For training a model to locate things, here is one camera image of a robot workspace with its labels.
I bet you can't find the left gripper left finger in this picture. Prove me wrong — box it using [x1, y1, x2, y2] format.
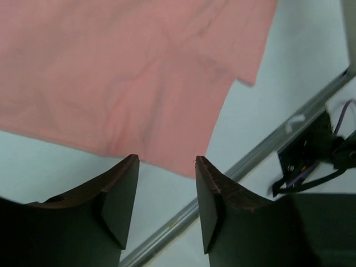
[1, 155, 140, 266]

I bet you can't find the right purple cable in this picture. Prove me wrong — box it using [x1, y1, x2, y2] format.
[286, 100, 354, 187]

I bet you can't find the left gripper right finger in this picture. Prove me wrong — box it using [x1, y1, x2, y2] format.
[195, 156, 355, 266]

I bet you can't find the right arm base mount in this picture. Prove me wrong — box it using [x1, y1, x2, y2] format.
[271, 111, 355, 197]

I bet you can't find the aluminium table rail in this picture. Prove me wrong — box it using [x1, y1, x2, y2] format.
[120, 68, 355, 266]

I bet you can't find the pink polo shirt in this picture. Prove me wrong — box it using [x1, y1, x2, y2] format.
[1, 1, 278, 177]

